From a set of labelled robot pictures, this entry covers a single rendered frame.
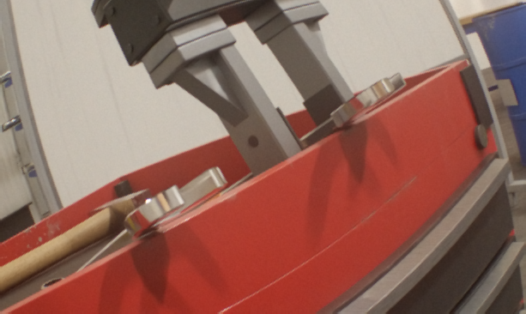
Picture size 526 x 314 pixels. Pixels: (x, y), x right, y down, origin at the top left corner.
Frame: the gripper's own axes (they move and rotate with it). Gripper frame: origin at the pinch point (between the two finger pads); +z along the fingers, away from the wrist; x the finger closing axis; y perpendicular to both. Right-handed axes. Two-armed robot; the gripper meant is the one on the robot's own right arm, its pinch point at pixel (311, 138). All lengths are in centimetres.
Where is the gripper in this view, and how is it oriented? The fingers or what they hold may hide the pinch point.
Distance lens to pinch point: 47.4
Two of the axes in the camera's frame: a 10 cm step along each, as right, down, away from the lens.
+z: 5.2, 8.5, -0.6
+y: 5.8, -4.0, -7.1
